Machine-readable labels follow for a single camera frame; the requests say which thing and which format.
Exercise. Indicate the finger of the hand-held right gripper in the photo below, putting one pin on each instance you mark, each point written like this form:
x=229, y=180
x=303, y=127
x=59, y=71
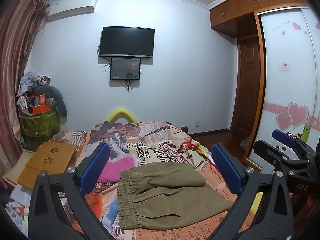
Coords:
x=285, y=136
x=267, y=152

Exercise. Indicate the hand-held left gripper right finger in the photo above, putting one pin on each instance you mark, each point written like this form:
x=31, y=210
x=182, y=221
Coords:
x=228, y=171

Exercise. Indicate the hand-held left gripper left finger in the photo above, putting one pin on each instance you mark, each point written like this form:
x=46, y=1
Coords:
x=96, y=166

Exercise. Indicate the olive green pants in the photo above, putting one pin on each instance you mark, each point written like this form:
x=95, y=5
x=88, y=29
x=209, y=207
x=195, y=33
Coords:
x=165, y=192

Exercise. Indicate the pink folded garment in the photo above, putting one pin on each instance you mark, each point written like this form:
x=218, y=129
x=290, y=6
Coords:
x=116, y=170

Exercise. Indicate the green bottle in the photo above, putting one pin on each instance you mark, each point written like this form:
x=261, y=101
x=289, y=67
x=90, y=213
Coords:
x=305, y=133

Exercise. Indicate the white heart-print sliding wardrobe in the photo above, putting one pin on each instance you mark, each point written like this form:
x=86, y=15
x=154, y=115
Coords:
x=285, y=87

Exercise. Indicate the wooden lap desk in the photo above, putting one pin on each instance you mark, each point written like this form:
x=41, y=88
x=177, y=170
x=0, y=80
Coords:
x=47, y=163

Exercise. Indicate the yellow foam tube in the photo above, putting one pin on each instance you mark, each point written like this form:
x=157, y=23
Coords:
x=120, y=113

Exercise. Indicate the printed blanket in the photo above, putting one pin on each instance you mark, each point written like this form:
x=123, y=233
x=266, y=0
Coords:
x=165, y=145

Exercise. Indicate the green storage bag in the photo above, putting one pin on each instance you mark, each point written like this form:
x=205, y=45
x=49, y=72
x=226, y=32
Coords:
x=38, y=125

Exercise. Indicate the grey plush pillow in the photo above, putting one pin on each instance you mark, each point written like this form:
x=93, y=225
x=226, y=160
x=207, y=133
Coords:
x=58, y=100

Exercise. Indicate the orange box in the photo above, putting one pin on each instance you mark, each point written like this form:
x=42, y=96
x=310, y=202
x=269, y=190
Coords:
x=41, y=108

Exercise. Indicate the beige cushion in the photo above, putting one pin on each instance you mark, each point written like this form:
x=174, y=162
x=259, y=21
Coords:
x=15, y=172

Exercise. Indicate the pile of clothes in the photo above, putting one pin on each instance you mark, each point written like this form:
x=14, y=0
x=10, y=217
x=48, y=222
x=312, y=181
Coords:
x=32, y=82

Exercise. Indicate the red striped curtain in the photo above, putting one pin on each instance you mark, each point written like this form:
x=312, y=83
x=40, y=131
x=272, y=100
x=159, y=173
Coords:
x=12, y=67

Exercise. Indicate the wooden overhead cabinet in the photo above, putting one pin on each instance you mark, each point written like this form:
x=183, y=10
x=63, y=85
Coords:
x=240, y=7

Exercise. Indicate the white air conditioner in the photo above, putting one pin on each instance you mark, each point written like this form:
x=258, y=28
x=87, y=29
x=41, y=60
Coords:
x=71, y=6

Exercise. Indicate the wall socket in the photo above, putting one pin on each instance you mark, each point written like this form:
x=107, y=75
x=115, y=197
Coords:
x=197, y=124

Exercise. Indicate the wooden bed post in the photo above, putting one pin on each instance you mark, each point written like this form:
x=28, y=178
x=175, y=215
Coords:
x=184, y=129

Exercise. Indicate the small black wall monitor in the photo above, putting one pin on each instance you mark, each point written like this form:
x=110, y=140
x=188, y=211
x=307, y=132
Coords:
x=125, y=68

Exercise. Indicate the black wall television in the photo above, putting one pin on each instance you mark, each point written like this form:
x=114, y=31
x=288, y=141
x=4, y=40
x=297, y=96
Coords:
x=127, y=41

